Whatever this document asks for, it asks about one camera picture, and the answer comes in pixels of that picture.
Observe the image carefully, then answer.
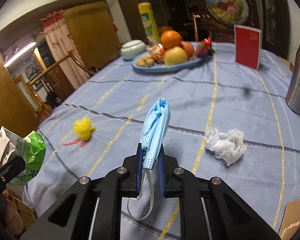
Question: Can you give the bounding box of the wooden chair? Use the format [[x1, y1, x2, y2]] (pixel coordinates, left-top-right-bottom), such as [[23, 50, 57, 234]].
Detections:
[[13, 52, 96, 114]]

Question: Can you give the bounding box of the green snack wrapper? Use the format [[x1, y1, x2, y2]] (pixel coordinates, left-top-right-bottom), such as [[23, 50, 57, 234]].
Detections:
[[0, 127, 46, 186]]

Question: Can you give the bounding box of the yellow mesh fruit net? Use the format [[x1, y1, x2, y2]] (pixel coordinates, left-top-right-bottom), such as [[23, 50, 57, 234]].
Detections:
[[73, 118, 95, 141]]

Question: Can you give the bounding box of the blue oval fruit plate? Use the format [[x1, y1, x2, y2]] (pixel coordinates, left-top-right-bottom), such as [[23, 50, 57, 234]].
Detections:
[[130, 52, 209, 73]]

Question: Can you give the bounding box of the walnuts pile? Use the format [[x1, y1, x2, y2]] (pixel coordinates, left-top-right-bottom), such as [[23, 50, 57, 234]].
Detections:
[[136, 55, 155, 67]]

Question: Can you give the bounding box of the yellow apple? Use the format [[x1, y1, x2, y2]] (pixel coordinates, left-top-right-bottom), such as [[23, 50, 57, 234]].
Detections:
[[164, 46, 188, 66]]

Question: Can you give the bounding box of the fluorescent ceiling light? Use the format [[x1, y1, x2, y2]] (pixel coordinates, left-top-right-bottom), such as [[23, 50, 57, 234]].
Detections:
[[4, 42, 36, 68]]

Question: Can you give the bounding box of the light blue striped tablecloth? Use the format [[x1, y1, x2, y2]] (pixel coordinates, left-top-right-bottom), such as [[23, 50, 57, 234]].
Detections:
[[23, 43, 300, 230]]

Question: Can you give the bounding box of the yellow green tall box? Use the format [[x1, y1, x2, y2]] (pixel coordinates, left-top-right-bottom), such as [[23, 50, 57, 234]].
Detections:
[[138, 2, 160, 44]]

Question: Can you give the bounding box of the red patterned door curtain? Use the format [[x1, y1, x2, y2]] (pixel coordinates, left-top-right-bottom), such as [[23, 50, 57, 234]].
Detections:
[[41, 10, 89, 89]]

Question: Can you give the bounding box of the orange fruit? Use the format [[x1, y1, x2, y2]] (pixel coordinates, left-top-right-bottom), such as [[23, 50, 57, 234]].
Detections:
[[160, 30, 183, 49]]

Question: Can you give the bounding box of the brown cardboard piece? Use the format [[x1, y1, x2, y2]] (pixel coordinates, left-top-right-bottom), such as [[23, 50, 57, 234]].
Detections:
[[279, 200, 300, 239]]

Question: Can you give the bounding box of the red apple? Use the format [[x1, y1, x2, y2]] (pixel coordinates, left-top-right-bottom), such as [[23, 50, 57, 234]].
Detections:
[[180, 41, 194, 58]]

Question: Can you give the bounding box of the red book box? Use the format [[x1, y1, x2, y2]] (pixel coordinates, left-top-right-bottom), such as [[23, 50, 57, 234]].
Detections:
[[234, 25, 262, 70]]

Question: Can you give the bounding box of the red packaged snack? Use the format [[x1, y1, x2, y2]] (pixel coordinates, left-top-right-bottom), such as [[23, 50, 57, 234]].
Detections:
[[193, 37, 212, 58]]

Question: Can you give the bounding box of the blue face mask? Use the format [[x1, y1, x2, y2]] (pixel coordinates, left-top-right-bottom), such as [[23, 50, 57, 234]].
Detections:
[[127, 98, 171, 221]]

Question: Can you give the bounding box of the white ceramic lidded jar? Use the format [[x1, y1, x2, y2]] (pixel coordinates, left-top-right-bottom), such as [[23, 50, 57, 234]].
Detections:
[[120, 40, 147, 60]]

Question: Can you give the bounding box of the round framed embroidery screen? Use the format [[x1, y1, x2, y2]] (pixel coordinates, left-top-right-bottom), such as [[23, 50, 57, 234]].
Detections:
[[196, 0, 260, 43]]

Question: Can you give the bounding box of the crumpled white tissue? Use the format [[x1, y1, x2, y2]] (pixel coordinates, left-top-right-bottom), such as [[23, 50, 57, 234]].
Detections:
[[204, 128, 247, 166]]

